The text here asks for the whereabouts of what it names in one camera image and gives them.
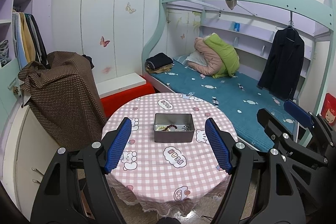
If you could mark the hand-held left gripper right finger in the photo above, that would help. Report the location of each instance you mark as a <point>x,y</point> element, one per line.
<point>218,146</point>

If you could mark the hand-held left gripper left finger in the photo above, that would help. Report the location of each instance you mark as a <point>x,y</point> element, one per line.
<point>118,146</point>

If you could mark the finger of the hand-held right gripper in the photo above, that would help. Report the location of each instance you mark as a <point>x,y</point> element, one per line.
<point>299,113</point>
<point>270,123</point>

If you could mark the grey metal tin box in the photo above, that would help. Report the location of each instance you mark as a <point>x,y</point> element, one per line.
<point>173,137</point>

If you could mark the red cartoon bag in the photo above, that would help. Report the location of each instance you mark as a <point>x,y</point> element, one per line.
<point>330,112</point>

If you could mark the pink checked cartoon tablecloth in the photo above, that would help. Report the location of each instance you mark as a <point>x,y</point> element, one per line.
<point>157,161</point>

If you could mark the red storage stool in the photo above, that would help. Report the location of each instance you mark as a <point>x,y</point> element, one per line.
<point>126,100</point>

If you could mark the black hanging coat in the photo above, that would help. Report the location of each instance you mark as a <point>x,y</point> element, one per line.
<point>284,64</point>

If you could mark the teal printed bed mattress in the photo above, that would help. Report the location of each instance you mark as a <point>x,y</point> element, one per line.
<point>225,87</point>

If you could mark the white board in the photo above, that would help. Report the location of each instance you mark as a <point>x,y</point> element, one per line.
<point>120,83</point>

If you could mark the brown dotted cloth cover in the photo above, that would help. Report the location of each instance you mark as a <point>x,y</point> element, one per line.
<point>63,98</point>

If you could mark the green quilt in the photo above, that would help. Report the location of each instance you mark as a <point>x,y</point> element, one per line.
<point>225,56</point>

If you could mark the folded tan clothes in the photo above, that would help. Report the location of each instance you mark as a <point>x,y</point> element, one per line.
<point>162,69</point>

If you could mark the white cabinet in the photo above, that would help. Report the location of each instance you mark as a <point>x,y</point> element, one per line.
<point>29,155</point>

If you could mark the white pillow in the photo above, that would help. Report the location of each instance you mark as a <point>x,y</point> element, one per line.
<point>193,58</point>

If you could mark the pink quilt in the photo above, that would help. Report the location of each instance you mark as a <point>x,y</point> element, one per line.
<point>203,56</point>

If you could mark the folded dark clothes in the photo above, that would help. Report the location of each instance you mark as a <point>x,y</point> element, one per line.
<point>158,60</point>

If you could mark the blue small box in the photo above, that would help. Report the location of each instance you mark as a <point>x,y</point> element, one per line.
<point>237,26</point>

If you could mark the beige hanging hat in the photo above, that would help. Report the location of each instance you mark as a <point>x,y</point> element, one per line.
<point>231,3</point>

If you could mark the row of hanging clothes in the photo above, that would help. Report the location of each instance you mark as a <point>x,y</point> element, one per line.
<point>29,40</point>

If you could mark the grey patterned folded cloth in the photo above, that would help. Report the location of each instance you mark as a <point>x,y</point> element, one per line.
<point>4,52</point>

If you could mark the lilac wardrobe shelf unit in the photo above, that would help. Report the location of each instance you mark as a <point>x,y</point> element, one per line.
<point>23,1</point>

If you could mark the pink butterfly wall sticker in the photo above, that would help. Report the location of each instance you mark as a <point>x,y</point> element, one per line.
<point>104,41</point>

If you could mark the yellow butterfly wall sticker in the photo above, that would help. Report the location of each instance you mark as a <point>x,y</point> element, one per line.
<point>130,8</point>

